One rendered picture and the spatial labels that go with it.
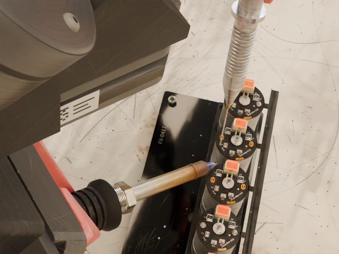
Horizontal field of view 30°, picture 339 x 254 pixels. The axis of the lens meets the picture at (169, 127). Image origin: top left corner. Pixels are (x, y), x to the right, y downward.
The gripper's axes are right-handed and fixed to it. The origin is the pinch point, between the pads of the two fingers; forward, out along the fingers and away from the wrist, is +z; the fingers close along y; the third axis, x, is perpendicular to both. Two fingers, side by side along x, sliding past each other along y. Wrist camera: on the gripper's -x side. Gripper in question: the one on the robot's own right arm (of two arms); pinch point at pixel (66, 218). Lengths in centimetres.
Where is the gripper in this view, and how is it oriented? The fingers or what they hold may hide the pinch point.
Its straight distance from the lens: 28.9
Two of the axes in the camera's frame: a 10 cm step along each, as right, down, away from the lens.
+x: -7.6, 6.2, 2.0
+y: -5.3, -7.7, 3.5
